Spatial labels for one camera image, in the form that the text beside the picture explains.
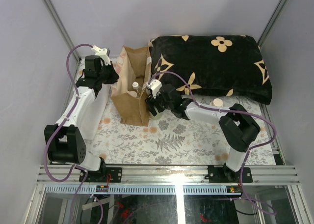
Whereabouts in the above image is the green bottle beige cap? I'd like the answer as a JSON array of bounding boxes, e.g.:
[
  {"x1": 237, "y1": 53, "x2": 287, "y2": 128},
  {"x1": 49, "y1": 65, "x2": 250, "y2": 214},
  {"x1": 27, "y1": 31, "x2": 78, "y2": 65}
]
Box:
[{"x1": 150, "y1": 113, "x2": 162, "y2": 120}]

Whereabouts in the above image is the brown canvas bag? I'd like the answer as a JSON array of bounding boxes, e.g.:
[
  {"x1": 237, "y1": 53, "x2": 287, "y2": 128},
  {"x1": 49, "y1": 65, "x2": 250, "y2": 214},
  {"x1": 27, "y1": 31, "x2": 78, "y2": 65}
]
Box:
[{"x1": 111, "y1": 46, "x2": 151, "y2": 126}]

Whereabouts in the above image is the clear amber pump bottle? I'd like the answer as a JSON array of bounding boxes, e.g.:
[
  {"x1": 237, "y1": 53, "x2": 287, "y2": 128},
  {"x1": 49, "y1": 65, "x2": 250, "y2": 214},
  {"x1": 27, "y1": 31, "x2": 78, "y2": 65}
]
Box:
[{"x1": 132, "y1": 82, "x2": 142, "y2": 98}]

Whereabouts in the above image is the small white bottle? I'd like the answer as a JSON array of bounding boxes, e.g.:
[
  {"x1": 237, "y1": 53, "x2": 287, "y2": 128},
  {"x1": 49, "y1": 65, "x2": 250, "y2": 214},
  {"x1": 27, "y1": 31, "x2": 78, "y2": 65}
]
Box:
[{"x1": 128, "y1": 91, "x2": 138, "y2": 98}]

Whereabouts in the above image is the beige bottle wooden cap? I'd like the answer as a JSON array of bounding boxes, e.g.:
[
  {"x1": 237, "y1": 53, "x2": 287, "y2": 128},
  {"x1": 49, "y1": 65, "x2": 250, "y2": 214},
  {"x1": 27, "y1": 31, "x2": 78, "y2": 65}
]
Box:
[{"x1": 210, "y1": 98, "x2": 223, "y2": 108}]

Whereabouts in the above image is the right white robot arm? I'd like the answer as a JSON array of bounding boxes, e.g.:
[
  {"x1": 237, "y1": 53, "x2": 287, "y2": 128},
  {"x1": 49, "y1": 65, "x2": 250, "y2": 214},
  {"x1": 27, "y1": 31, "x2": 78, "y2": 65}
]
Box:
[{"x1": 145, "y1": 80, "x2": 261, "y2": 182}]

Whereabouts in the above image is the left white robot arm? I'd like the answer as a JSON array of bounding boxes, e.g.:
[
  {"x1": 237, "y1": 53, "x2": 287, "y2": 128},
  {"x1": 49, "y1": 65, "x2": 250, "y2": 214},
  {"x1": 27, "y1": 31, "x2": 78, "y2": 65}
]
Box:
[{"x1": 44, "y1": 54, "x2": 119, "y2": 182}]

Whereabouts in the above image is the floral patterned table mat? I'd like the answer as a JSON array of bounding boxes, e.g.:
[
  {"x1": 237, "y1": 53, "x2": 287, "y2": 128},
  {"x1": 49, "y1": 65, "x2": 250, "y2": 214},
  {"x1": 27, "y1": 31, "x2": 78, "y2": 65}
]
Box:
[{"x1": 52, "y1": 58, "x2": 277, "y2": 166}]

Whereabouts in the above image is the black floral plush pillow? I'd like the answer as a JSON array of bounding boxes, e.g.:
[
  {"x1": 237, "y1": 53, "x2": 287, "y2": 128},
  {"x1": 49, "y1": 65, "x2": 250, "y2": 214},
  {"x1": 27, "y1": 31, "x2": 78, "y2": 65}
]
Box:
[{"x1": 148, "y1": 35, "x2": 272, "y2": 105}]

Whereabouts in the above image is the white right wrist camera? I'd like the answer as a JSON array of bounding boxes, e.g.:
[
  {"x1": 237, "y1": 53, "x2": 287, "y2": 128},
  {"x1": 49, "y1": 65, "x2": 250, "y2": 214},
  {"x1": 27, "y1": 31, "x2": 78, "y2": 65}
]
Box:
[{"x1": 146, "y1": 79, "x2": 162, "y2": 99}]

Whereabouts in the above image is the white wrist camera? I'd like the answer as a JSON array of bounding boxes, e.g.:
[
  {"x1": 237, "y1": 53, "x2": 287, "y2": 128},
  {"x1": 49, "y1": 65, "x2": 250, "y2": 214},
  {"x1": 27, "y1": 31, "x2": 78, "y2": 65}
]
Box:
[
  {"x1": 146, "y1": 79, "x2": 162, "y2": 99},
  {"x1": 91, "y1": 45, "x2": 111, "y2": 65}
]

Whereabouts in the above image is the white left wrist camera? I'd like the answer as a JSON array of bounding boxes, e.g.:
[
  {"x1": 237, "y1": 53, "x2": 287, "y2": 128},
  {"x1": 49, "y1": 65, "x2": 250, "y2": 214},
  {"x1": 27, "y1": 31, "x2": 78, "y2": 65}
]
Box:
[{"x1": 91, "y1": 45, "x2": 111, "y2": 65}]

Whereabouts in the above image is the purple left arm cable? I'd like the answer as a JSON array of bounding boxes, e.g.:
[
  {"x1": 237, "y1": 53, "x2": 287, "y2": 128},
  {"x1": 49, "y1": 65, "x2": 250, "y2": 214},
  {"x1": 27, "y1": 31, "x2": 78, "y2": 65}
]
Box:
[{"x1": 43, "y1": 44, "x2": 105, "y2": 224}]

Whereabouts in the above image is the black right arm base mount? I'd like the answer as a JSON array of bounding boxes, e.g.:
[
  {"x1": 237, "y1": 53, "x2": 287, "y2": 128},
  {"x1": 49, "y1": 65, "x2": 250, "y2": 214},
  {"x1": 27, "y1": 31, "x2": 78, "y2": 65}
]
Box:
[{"x1": 204, "y1": 164, "x2": 253, "y2": 183}]

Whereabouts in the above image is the aluminium frame post left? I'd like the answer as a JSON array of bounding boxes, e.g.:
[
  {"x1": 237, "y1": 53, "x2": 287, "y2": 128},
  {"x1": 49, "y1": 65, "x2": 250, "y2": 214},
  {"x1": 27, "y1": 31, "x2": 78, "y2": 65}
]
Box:
[{"x1": 42, "y1": 0, "x2": 75, "y2": 50}]

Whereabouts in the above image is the aluminium frame post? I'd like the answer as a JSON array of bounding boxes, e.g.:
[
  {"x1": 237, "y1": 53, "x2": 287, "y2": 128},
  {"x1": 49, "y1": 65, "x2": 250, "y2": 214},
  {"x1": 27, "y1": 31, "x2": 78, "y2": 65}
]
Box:
[
  {"x1": 258, "y1": 0, "x2": 289, "y2": 48},
  {"x1": 42, "y1": 0, "x2": 75, "y2": 50}
]

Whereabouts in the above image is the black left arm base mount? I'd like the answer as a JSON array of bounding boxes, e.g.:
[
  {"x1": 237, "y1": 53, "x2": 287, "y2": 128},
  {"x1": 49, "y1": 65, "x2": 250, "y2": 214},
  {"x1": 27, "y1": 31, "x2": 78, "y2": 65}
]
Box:
[{"x1": 85, "y1": 157, "x2": 123, "y2": 183}]

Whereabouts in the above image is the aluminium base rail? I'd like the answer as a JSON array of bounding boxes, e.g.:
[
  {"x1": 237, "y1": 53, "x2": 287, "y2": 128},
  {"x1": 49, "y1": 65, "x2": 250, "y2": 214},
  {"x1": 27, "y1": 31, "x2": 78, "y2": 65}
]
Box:
[{"x1": 36, "y1": 164, "x2": 301, "y2": 185}]

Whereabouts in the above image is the aluminium frame post right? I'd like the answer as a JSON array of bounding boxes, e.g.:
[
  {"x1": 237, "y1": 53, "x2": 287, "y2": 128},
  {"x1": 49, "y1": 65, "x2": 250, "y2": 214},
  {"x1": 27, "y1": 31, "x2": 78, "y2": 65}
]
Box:
[{"x1": 258, "y1": 0, "x2": 289, "y2": 48}]

